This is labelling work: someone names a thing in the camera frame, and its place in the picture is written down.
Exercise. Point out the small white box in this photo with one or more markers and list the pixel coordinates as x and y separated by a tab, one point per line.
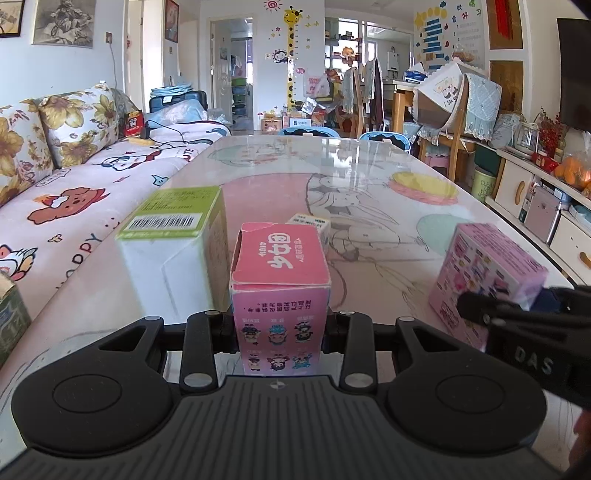
310	228

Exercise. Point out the dark framed picture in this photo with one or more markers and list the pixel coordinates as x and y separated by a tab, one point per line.
10	16

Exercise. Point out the small framed wall picture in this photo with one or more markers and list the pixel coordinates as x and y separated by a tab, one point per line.
171	21

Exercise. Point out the sofa with cartoon cover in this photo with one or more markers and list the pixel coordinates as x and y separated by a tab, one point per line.
92	203

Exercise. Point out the red flower bouquet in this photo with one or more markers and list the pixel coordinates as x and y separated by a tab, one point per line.
550	131

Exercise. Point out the green white carton box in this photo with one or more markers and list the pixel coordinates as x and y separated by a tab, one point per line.
171	258

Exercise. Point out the white red plastic bag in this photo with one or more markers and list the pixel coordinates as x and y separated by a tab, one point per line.
316	85

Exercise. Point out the wooden dining table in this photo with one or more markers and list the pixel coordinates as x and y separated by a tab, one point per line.
402	99

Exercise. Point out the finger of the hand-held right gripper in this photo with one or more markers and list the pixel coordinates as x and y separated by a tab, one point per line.
480	307
563	297

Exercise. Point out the silver box appliance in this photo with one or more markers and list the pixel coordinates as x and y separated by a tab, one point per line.
541	214

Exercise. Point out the glass jar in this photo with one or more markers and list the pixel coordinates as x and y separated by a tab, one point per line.
525	138

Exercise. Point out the green waste bin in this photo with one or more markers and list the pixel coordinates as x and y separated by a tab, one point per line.
483	184

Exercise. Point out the stack of folded blue bedding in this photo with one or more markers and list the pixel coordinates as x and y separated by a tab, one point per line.
178	104

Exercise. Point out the pink plastic stool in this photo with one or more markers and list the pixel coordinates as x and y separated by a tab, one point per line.
436	161

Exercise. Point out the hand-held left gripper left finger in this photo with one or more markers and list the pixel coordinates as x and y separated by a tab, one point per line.
228	334

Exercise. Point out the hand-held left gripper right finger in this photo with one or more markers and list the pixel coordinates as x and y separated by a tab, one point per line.
332	334

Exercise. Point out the blue chair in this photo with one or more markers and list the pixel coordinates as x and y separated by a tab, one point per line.
385	138
307	132

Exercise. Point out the giraffe height chart sticker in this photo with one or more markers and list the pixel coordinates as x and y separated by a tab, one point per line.
294	50

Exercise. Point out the cream sideboard cabinet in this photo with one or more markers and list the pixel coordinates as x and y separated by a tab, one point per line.
512	184

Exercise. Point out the floral cushion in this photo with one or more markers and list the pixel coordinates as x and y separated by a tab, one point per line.
21	152
78	124

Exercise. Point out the sun wall sticker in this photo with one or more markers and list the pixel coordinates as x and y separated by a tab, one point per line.
272	5

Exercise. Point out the grey unframed poster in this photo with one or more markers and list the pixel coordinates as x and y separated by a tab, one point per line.
64	21

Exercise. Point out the pink box with cartoon figures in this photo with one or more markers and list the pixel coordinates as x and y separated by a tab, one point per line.
277	286

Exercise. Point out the cartoon print cardboard box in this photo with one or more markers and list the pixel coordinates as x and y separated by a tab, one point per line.
438	94

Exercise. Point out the small red box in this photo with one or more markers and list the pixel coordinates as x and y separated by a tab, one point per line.
134	123

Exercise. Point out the light pink patterned box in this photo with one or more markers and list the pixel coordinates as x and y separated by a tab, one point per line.
485	263

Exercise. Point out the blue yellow wall chart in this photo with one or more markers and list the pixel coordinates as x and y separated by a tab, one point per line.
443	37

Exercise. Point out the bag of oranges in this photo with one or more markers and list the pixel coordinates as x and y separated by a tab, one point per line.
575	173

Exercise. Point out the black television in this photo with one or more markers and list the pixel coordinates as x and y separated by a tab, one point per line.
577	74

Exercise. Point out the green box at edge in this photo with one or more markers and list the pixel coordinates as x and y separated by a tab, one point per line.
11	318

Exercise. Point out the teal lace cover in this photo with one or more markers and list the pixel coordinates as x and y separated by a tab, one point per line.
482	106

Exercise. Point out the cartoon print tablecloth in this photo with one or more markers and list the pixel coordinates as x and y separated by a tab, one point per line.
369	194

